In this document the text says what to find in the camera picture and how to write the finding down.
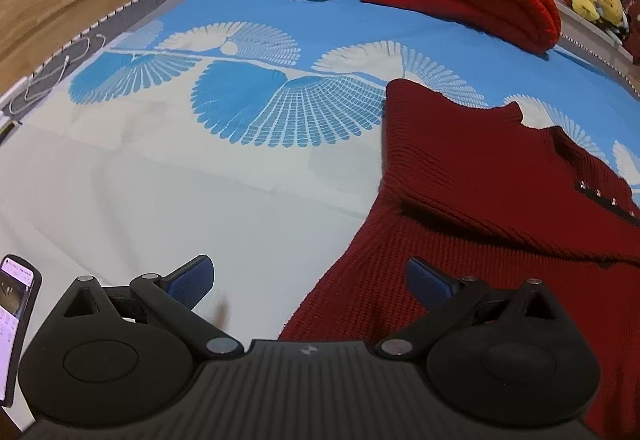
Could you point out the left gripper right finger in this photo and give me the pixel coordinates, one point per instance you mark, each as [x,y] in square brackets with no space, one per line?
[496,356]

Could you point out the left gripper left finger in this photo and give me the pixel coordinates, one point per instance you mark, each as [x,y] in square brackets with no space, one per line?
[110,356]

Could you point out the dark red knit sweater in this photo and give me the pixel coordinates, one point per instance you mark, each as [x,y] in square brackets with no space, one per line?
[474,191]

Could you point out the smartphone with lit screen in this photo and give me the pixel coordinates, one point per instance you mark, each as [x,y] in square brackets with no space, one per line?
[20,283]

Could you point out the blue white patterned bedsheet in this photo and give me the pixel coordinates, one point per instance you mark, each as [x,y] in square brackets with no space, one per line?
[252,132]

